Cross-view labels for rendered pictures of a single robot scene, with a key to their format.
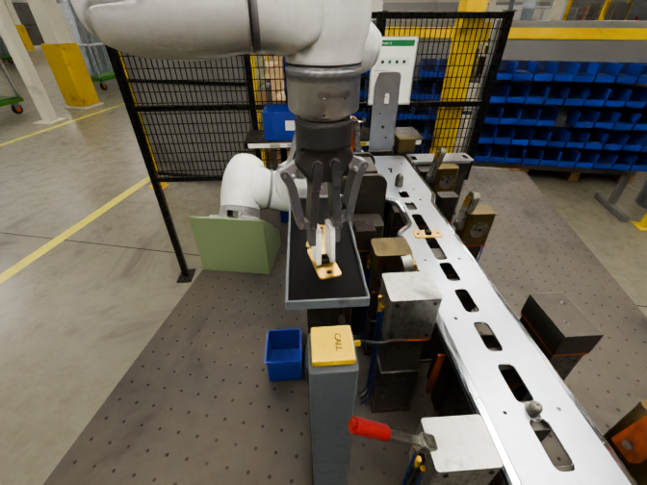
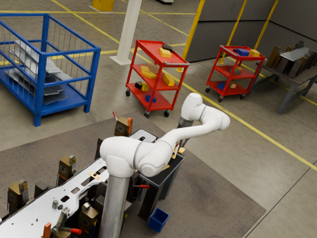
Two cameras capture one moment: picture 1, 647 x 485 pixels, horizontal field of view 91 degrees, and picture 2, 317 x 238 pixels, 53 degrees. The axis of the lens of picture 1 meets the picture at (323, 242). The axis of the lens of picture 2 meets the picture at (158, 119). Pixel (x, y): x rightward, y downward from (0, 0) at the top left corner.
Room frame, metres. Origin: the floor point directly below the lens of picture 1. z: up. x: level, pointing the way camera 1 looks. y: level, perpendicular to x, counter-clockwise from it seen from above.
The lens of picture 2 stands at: (2.05, 0.53, 2.42)
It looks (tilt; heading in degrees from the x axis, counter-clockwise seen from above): 31 degrees down; 204
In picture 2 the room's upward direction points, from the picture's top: 18 degrees clockwise
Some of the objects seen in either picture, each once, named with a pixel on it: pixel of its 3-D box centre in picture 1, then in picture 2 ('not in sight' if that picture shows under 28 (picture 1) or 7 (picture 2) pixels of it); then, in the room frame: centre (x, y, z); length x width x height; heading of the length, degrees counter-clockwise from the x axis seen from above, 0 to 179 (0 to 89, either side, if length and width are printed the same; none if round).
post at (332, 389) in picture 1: (329, 423); (170, 174); (0.29, -0.01, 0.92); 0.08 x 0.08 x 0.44; 4
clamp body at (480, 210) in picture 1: (468, 253); (62, 179); (0.87, -0.50, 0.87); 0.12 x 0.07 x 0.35; 94
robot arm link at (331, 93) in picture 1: (323, 89); (186, 120); (0.43, 0.00, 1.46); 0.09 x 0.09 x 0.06
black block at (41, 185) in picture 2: (443, 227); (38, 201); (1.08, -0.48, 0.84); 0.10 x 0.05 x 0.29; 94
